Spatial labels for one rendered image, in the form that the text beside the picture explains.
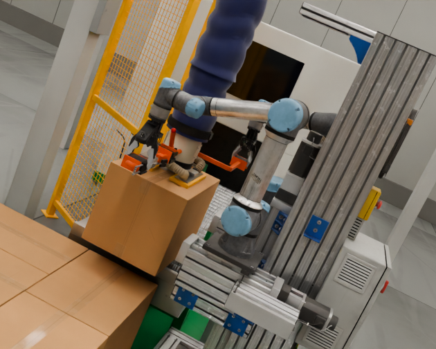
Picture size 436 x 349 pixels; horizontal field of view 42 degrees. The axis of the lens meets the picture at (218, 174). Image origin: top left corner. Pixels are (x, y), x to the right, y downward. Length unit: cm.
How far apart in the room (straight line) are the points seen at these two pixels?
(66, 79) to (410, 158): 874
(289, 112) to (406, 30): 962
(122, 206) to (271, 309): 87
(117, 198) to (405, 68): 135
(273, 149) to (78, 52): 196
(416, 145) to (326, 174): 929
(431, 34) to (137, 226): 949
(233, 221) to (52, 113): 200
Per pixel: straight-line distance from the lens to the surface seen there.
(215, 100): 226
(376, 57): 230
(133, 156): 226
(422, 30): 1157
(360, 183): 233
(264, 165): 204
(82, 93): 609
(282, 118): 199
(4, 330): 225
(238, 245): 224
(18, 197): 402
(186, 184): 268
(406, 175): 1164
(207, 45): 269
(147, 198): 259
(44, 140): 385
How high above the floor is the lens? 182
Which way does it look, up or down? 14 degrees down
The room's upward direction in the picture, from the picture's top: 24 degrees clockwise
